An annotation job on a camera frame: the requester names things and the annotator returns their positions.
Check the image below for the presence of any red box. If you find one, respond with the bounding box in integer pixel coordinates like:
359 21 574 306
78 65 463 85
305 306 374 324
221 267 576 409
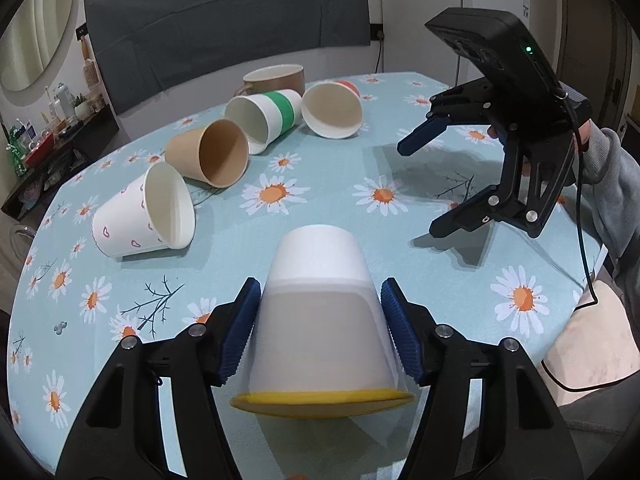
22 132 55 167

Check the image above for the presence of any oval wall mirror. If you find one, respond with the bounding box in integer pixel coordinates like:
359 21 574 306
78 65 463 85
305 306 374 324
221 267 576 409
0 0 80 93

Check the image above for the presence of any brown ceramic mug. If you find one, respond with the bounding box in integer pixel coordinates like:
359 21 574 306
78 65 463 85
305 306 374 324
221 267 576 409
233 64 306 98

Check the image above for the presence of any floral light blue tablecloth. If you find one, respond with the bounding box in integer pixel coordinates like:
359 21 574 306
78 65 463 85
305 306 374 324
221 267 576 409
7 71 610 477

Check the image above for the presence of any clear plastic chair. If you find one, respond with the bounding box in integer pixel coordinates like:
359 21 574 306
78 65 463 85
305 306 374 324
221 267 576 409
9 222 37 267

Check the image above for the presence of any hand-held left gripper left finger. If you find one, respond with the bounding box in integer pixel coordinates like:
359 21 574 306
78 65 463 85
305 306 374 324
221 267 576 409
55 277 263 480

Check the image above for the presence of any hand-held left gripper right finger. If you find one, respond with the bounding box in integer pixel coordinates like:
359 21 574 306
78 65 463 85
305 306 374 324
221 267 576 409
380 277 586 480

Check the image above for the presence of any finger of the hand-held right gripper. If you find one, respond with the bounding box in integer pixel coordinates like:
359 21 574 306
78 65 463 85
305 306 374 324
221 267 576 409
397 79 503 157
428 122 577 239

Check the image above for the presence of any brown paper cup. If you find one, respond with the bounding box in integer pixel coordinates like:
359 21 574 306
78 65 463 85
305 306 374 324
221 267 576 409
164 119 250 189

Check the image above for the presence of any brown door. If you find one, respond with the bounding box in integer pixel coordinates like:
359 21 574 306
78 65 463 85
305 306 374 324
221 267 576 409
559 0 635 128

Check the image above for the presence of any pale pink cushion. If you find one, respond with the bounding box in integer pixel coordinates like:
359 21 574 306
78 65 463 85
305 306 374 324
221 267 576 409
542 280 640 412

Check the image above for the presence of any hanging wooden brush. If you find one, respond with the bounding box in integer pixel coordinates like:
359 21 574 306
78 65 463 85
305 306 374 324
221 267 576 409
81 39 99 89

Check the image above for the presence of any dark grey wall cloth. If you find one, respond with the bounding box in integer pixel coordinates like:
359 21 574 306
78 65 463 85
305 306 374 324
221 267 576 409
83 0 372 117

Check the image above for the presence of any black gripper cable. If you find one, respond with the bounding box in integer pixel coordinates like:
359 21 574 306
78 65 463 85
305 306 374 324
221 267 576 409
538 89 632 394

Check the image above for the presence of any person's right forearm grey sleeve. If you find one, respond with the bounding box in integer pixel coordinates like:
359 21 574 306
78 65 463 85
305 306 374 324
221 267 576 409
579 119 640 313

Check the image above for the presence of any white cup with red base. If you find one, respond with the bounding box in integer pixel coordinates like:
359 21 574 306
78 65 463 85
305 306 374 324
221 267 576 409
301 80 364 139

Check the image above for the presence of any dark side cabinet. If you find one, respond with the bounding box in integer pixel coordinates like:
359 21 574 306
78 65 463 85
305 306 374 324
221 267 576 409
0 106 121 222

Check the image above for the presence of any white cup with green band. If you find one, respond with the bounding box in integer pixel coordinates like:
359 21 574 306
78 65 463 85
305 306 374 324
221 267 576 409
224 88 304 156

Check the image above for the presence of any white cup with pink hearts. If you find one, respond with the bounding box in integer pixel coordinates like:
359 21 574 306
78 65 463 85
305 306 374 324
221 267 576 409
91 161 196 259

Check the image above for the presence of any green bottle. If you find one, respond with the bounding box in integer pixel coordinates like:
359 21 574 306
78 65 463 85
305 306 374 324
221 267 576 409
6 127 27 177

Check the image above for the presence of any person's right hand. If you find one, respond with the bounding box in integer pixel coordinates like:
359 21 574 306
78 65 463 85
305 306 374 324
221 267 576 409
487 124 534 177

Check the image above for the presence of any white cup with yellow rim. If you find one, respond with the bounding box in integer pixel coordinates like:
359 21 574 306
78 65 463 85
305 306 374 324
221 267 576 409
230 224 416 419

